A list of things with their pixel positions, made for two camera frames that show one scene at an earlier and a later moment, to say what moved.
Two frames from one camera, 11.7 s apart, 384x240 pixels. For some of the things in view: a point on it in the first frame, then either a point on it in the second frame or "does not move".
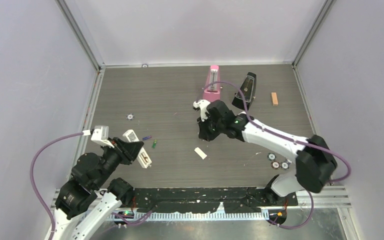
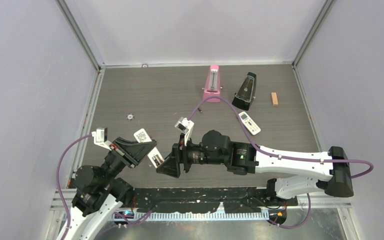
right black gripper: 204,134 to 179,153
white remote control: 142,157 to 154,155
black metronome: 249,92 does not move
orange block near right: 274,99 does not move
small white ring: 130,116 does not move
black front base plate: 204,200 does not move
